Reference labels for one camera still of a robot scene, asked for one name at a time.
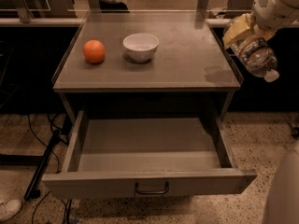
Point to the clear plastic water bottle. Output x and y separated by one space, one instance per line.
258 58

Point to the white ceramic bowl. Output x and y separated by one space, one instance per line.
140 47

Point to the white shoe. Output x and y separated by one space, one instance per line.
9 209

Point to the orange fruit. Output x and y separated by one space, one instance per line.
94 51

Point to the grey cabinet with top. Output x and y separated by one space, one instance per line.
188 57

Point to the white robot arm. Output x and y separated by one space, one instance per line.
282 204

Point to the white horizontal rail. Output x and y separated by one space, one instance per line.
70 22

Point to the open grey top drawer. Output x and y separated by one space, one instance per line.
106 157

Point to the black pole on floor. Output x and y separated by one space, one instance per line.
32 192

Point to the black metal drawer handle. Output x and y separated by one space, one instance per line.
149 189

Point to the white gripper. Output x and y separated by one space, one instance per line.
268 12

